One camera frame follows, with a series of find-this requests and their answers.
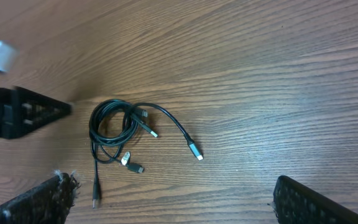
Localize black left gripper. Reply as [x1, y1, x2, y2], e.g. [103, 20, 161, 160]
[0, 86, 71, 139]

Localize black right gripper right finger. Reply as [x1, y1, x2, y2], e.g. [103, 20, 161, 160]
[272, 175, 358, 224]

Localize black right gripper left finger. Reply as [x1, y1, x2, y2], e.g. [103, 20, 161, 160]
[0, 170, 80, 224]

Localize black cable with white tag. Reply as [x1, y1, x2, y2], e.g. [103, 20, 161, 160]
[90, 130, 145, 174]

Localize thick black cable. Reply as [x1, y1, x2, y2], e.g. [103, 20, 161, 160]
[88, 98, 159, 209]

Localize black cable grey USB plug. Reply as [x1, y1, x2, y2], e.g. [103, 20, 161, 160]
[130, 103, 204, 161]

